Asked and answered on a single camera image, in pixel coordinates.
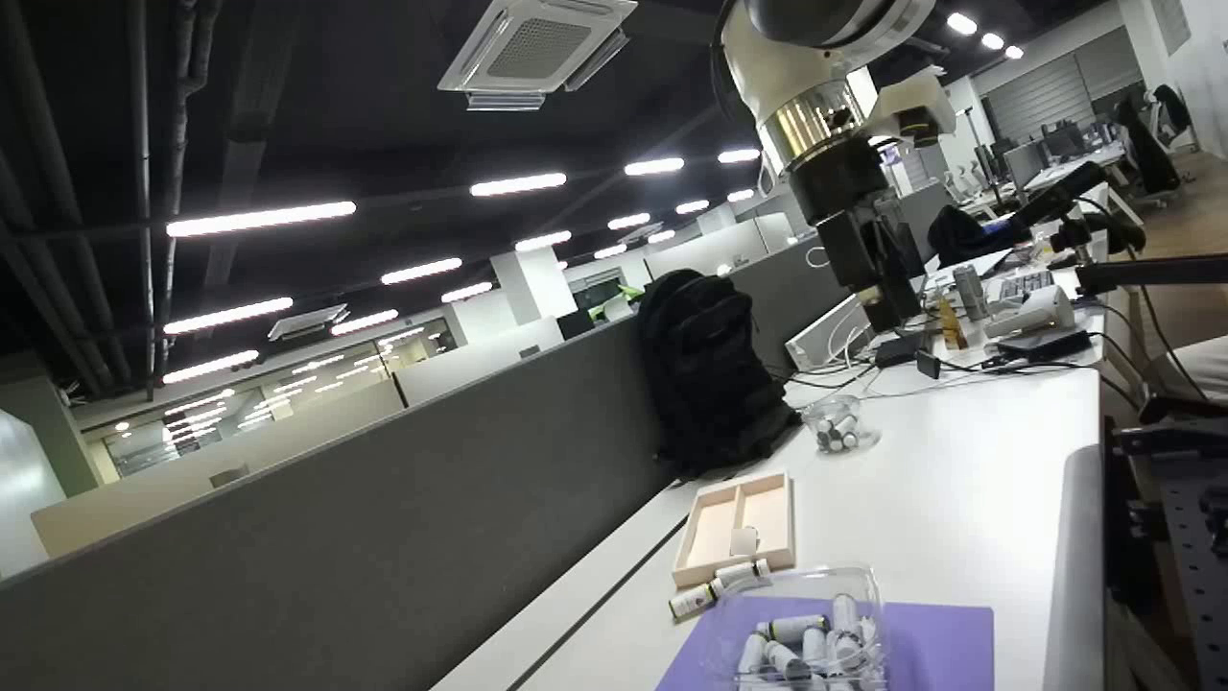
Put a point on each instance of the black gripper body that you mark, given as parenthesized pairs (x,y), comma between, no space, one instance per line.
(845,203)

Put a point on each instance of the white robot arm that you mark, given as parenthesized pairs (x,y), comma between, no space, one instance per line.
(791,67)

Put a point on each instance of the white keyboard box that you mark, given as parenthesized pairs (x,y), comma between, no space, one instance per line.
(827,341)

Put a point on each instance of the wooden compartment box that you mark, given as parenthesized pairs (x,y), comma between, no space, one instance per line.
(715,521)

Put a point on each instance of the small bottle inside box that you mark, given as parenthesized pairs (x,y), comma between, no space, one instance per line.
(744,544)

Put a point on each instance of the clear glass dish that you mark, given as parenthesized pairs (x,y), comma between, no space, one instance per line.
(837,427)

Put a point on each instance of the black backpack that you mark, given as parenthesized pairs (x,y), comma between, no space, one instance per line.
(711,393)

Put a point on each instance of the black perforated breadboard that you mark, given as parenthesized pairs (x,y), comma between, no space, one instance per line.
(1178,500)

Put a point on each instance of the clear plastic container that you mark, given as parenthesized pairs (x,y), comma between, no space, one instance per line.
(812,630)

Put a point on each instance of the purple mat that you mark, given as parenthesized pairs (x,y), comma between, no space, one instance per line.
(926,648)

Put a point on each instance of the ceiling air conditioner unit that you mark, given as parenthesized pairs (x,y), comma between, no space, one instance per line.
(528,53)

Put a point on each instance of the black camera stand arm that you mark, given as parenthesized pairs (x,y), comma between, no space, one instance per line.
(1157,269)

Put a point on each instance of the grey partition wall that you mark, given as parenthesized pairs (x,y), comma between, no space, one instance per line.
(365,566)

